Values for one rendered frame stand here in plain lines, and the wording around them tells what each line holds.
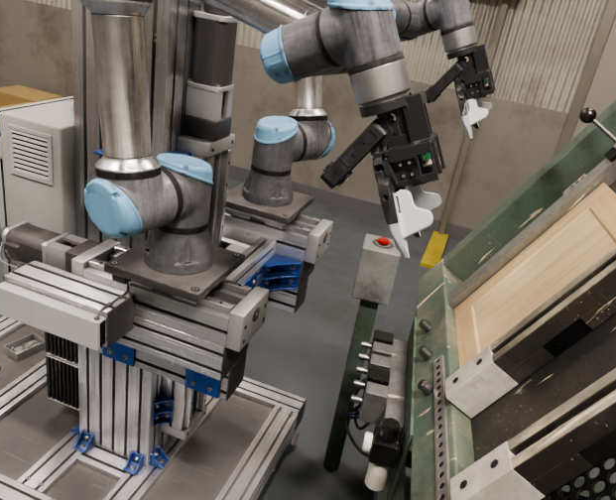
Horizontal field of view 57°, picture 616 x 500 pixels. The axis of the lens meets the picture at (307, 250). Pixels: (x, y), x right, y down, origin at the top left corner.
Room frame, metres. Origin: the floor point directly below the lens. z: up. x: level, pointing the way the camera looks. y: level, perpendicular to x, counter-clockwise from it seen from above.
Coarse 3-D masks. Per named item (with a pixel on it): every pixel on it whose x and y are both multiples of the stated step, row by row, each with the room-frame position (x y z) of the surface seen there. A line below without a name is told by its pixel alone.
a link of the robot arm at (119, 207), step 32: (96, 0) 0.95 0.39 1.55; (128, 0) 0.96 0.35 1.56; (96, 32) 0.97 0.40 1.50; (128, 32) 0.97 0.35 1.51; (96, 64) 0.97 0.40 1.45; (128, 64) 0.97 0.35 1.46; (128, 96) 0.96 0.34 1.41; (128, 128) 0.96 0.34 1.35; (128, 160) 0.95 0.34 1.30; (96, 192) 0.93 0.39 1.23; (128, 192) 0.93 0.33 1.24; (160, 192) 0.98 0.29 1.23; (96, 224) 0.94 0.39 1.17; (128, 224) 0.91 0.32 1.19; (160, 224) 0.99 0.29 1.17
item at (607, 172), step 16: (608, 160) 1.37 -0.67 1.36; (592, 176) 1.36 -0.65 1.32; (608, 176) 1.34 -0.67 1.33; (576, 192) 1.35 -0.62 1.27; (560, 208) 1.35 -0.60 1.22; (544, 224) 1.36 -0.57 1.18; (512, 240) 1.40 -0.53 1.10; (528, 240) 1.36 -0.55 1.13; (496, 256) 1.40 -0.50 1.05; (512, 256) 1.36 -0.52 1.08; (480, 272) 1.39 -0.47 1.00; (496, 272) 1.36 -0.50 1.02; (464, 288) 1.38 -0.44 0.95
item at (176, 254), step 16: (160, 240) 1.05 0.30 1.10; (176, 240) 1.05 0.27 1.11; (192, 240) 1.06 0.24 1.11; (208, 240) 1.10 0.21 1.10; (144, 256) 1.07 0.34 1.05; (160, 256) 1.04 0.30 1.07; (176, 256) 1.04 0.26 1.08; (192, 256) 1.05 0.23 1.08; (208, 256) 1.09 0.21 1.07; (176, 272) 1.03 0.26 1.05; (192, 272) 1.05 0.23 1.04
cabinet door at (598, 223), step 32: (608, 192) 1.28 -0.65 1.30; (576, 224) 1.27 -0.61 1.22; (608, 224) 1.16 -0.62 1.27; (544, 256) 1.25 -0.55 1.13; (576, 256) 1.14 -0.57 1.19; (480, 288) 1.36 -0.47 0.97; (512, 288) 1.24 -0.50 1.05; (544, 288) 1.13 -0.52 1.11; (480, 320) 1.21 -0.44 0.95; (512, 320) 1.11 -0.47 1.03
